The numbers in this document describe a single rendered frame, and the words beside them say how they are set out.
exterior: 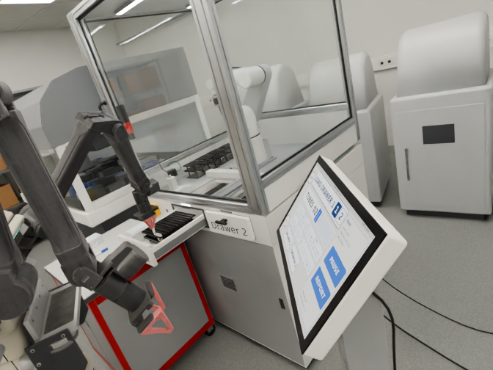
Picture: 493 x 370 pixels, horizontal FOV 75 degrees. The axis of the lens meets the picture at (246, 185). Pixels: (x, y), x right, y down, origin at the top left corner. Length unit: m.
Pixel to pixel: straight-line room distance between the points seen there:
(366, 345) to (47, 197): 0.87
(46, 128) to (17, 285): 1.58
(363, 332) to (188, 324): 1.29
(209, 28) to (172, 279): 1.30
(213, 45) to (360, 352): 1.06
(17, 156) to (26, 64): 5.31
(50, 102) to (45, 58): 3.88
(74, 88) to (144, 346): 1.58
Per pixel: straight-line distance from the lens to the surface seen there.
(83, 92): 2.36
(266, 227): 1.34
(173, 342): 2.07
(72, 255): 0.76
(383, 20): 4.29
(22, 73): 5.95
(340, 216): 0.77
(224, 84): 1.20
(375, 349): 1.06
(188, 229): 1.59
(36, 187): 0.73
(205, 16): 1.21
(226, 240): 1.60
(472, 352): 2.04
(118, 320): 1.82
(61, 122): 2.29
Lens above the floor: 1.53
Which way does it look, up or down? 20 degrees down
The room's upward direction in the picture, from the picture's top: 16 degrees counter-clockwise
